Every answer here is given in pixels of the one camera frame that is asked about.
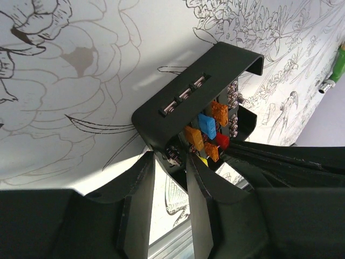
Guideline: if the black fuse box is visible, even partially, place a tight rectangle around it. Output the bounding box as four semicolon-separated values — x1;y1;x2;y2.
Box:
132;42;264;190

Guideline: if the aluminium rail frame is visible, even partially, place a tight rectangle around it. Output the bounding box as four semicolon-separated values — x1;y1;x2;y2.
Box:
148;177;194;258

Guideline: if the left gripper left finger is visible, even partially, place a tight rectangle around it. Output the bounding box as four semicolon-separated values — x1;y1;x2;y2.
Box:
1;152;155;258

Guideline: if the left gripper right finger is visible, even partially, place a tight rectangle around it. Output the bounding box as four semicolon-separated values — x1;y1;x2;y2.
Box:
186;154;344;258

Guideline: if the orange fuse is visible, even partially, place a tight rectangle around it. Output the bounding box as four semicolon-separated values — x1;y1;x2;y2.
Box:
204;142;219;162
211;100;229;127

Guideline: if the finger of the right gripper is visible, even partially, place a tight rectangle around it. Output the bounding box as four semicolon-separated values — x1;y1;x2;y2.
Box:
220;141;344;189

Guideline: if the red fuse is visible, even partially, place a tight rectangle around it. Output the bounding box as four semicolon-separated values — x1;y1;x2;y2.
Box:
216;132;230;150

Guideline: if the green connector part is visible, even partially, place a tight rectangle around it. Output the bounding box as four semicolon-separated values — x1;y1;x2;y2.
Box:
318;43;344;94

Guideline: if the floral patterned mat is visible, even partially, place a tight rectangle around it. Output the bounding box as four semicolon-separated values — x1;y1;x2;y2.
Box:
0;0;345;241

